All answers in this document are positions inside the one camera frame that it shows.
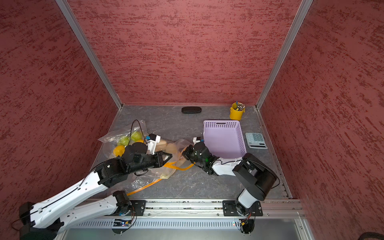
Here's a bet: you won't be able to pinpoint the beige pear left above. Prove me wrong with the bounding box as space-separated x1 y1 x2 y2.
155 140 168 152

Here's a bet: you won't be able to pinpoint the clear bag with green fruit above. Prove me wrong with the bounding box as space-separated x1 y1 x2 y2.
99 120 166 195

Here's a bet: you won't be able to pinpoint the grey desk calculator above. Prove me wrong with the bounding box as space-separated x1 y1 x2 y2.
246 133 268 149

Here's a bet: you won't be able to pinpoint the orange fruit in left bag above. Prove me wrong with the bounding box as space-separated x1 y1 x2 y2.
113 145 126 157

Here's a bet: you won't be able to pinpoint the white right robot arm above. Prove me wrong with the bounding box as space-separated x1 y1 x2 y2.
182 141 280 216

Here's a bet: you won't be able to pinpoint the yellow pen cup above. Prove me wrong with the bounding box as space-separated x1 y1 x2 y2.
230 103 246 121

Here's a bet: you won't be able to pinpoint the aluminium corner post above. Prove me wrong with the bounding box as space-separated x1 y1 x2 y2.
256 0 313 112
56 0 124 110

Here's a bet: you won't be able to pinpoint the green pear in bag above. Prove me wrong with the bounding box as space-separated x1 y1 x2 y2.
131 131 143 143

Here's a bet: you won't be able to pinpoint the aluminium corner post right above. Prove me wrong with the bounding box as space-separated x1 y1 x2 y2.
256 0 313 112

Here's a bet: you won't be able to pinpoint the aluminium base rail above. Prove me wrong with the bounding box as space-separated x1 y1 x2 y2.
69 199 314 240

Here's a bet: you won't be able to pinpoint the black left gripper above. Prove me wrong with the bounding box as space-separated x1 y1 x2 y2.
128 150 173 173

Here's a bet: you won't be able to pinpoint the beige pear lower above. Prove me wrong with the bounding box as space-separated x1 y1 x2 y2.
165 143 179 157

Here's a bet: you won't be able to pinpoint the clear zip-top bag orange seal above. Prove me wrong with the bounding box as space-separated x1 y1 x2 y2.
133 139 192 188

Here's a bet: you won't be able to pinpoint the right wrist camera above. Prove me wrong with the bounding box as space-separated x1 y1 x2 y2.
193 137 204 145

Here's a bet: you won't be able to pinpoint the aluminium corner post left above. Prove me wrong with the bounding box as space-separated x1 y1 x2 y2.
56 0 124 110

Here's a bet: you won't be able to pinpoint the lilac perforated plastic basket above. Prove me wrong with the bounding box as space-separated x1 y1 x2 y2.
203 120 247 159

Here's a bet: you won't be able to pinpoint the black glasses case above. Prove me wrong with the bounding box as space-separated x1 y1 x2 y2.
182 106 202 114

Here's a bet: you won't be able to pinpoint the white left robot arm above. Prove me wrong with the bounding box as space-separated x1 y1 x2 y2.
19 143 173 240

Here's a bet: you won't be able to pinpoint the pens in cup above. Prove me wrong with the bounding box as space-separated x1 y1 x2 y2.
235 102 245 111

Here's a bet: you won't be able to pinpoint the beige pear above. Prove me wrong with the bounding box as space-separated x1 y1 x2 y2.
165 143 179 157
155 140 168 152

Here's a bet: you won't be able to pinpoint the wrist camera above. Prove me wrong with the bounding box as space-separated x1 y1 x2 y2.
193 137 204 145
146 134 161 155

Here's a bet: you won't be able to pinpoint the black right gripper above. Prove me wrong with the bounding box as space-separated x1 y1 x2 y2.
178 144 206 165

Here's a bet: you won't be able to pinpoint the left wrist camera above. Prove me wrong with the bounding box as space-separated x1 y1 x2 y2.
146 134 161 155

